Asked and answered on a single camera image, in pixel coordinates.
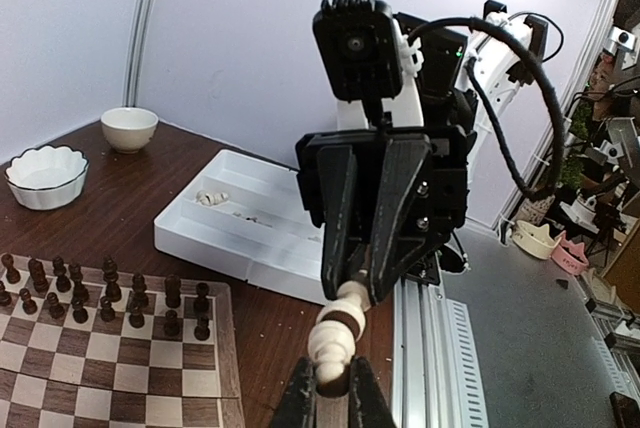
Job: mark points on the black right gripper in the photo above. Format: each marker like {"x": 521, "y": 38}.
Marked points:
{"x": 387, "y": 197}

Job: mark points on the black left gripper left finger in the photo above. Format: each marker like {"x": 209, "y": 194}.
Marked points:
{"x": 297, "y": 407}

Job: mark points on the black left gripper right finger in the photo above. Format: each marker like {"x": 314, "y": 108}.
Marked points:
{"x": 367, "y": 406}

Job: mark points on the dark chess pawn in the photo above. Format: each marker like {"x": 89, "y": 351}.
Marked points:
{"x": 202, "y": 331}

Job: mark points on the dark chess piece corner rook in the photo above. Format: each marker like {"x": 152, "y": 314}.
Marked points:
{"x": 201, "y": 302}

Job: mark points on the dark chess pieces row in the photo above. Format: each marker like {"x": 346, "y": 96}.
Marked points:
{"x": 29, "y": 307}

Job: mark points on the pile of white chess pieces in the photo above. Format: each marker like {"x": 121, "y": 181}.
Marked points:
{"x": 210, "y": 199}

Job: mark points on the wooden chess board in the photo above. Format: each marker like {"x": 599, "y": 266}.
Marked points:
{"x": 90, "y": 379}

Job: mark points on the white plastic divided tray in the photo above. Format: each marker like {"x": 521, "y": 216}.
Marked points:
{"x": 262, "y": 235}

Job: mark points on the pink pet bowl background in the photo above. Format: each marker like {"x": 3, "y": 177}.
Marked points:
{"x": 569, "y": 256}

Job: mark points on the cream round bowl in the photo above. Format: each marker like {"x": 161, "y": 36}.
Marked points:
{"x": 128, "y": 129}

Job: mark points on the white scalloped bowl black rim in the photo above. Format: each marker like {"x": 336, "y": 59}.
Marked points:
{"x": 47, "y": 178}

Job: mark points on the right aluminium frame post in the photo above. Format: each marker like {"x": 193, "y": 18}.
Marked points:
{"x": 135, "y": 54}

